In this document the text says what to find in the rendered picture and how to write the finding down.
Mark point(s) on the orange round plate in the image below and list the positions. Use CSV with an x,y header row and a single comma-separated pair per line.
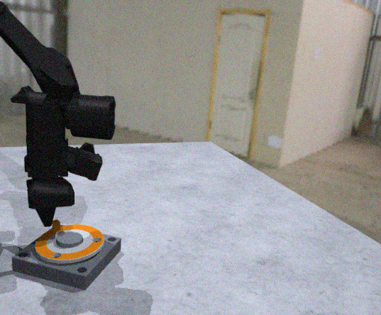
x,y
46,246

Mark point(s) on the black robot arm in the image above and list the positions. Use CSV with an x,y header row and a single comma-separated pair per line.
x,y
60,103

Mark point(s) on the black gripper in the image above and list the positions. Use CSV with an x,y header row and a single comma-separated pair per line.
x,y
46,190

